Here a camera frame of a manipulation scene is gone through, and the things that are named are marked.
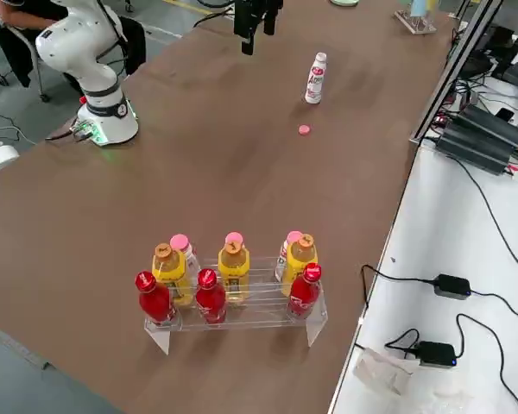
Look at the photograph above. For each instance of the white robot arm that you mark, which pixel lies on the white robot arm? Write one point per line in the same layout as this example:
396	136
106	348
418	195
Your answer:
95	73

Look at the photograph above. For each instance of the light yellow cup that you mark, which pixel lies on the light yellow cup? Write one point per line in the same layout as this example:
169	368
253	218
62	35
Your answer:
432	4

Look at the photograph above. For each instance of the yellow tea bottle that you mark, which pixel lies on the yellow tea bottle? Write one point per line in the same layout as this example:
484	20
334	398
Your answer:
302	263
234	271
170	271

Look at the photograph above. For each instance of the red soda bottle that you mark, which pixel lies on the red soda bottle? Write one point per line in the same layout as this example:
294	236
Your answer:
210	297
155	302
304	293

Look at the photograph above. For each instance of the black power adapter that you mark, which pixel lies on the black power adapter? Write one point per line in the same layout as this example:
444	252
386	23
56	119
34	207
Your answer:
436	353
451	285

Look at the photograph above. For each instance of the grey office chair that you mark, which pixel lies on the grey office chair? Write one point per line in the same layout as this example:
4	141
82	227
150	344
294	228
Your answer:
43	77

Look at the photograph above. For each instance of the clear plastic bag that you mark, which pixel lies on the clear plastic bag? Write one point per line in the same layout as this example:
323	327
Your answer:
384	371

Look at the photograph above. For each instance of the mint green plate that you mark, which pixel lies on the mint green plate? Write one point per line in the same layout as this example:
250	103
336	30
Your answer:
343	2

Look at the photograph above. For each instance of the aluminium profile post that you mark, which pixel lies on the aluminium profile post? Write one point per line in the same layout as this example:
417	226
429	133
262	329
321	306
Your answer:
453	73

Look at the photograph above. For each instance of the clear acrylic bottle shelf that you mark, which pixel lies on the clear acrylic bottle shelf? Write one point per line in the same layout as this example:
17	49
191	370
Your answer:
241	321

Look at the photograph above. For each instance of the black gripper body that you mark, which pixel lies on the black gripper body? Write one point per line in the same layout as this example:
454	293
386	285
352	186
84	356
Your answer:
248	15

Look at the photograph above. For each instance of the black finned power supply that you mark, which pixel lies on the black finned power supply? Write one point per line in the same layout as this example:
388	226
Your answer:
500	125
475	146

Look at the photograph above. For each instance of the person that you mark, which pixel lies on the person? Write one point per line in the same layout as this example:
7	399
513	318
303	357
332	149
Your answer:
26	13

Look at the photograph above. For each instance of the pink bottle cap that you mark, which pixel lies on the pink bottle cap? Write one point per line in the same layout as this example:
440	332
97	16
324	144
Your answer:
304	129

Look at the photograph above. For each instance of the white drink bottle pink label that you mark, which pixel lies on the white drink bottle pink label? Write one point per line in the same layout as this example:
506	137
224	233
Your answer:
315	82

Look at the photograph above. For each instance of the light blue cup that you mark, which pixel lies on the light blue cup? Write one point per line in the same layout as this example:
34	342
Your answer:
418	6

